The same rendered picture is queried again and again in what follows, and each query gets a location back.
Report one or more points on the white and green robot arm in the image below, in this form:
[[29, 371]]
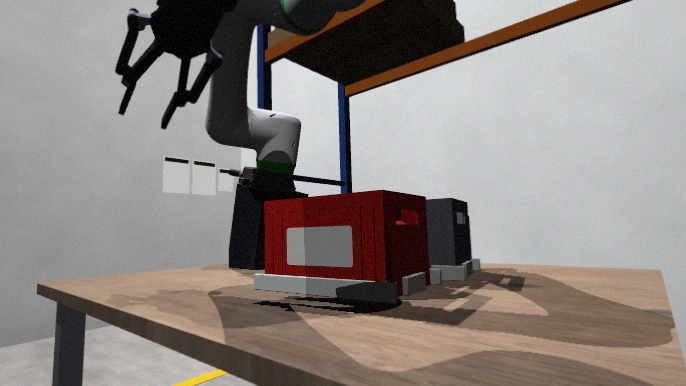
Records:
[[274, 135]]

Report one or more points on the dark red crate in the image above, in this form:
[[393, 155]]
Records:
[[349, 236]]

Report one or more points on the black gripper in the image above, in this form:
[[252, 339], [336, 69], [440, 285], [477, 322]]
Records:
[[189, 16]]

